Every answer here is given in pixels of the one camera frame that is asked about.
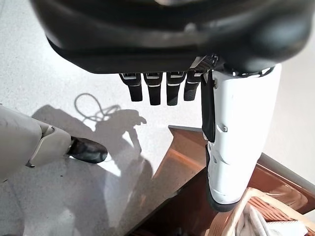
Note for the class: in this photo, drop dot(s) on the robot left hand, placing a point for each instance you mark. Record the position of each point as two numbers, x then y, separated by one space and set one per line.
172 29

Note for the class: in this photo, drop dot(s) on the white cloth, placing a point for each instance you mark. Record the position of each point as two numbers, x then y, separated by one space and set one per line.
256 223

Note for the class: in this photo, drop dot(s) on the brown wooden stool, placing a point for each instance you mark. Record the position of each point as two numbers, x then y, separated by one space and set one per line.
187 177

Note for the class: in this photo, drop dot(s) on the silver robot left leg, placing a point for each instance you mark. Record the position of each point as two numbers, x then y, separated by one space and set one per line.
24 140

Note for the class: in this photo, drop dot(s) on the wicker laundry basket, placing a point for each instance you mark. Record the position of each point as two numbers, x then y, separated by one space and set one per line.
270 209

